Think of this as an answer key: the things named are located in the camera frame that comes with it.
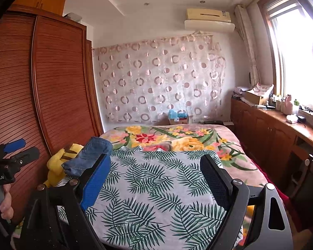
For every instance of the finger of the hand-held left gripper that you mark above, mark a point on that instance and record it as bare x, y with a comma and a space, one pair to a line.
27, 154
14, 145

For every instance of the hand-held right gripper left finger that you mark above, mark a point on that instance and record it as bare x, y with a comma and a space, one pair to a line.
94, 185

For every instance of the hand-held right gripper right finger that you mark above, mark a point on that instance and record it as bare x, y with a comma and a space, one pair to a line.
214, 179

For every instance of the blue denim pants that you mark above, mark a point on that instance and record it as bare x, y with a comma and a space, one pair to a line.
91, 151

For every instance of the person's left hand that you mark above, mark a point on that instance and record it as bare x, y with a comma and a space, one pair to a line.
8, 203

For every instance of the yellow plush toy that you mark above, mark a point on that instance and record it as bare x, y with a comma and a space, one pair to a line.
54, 164

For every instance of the floral blanket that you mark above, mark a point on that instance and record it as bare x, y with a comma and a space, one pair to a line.
198, 140

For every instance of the wooden cabinet counter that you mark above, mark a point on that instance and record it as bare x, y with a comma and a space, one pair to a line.
263, 135

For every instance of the blue plastic bag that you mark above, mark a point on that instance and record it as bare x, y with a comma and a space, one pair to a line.
176, 114

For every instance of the wooden louvered wardrobe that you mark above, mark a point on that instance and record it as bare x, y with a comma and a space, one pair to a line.
60, 83

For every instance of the cardboard box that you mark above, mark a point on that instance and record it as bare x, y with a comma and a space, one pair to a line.
254, 97

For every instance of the dark wooden chair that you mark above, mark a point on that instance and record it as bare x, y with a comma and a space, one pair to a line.
310, 177

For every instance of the white bottle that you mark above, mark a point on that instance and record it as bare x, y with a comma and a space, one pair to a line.
278, 105

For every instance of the white small box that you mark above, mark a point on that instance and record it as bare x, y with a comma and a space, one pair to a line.
292, 119

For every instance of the white patterned bag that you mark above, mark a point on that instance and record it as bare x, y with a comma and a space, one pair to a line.
263, 88

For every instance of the circle patterned sheer curtain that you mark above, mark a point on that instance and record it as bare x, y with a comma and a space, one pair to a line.
159, 83

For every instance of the pale window drape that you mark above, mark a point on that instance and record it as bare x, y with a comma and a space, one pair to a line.
247, 44

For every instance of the grey box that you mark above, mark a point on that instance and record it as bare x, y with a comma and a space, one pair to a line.
74, 17

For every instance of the wooden framed window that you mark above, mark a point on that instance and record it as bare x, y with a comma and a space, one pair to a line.
297, 57

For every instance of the wall air conditioner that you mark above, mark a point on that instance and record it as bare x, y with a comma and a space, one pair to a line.
210, 20

